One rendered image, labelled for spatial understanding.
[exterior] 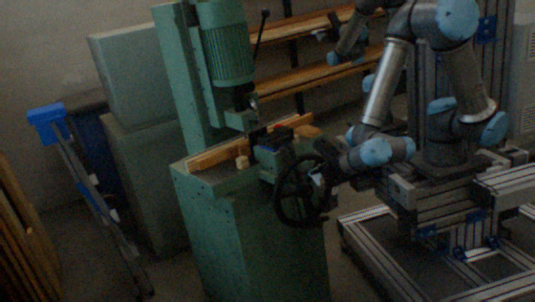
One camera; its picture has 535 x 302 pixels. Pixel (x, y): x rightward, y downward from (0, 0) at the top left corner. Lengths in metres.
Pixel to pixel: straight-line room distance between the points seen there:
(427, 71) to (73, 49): 2.84
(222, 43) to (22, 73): 2.46
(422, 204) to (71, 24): 3.03
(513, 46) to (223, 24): 1.11
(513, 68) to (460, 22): 0.70
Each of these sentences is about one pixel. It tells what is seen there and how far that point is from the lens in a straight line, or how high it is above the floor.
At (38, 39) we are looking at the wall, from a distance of 3.75.
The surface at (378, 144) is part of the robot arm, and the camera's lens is 1.15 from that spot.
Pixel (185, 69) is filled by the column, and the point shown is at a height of 1.26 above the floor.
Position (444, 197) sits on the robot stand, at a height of 0.70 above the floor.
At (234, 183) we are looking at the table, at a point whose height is 0.87.
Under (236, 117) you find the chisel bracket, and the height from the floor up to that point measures 1.06.
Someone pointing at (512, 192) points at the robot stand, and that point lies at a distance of 1.68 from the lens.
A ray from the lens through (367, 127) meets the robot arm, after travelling 1.31.
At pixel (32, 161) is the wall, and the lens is 3.91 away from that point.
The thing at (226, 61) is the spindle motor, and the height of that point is 1.29.
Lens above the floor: 1.55
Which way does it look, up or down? 23 degrees down
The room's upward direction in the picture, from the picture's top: 10 degrees counter-clockwise
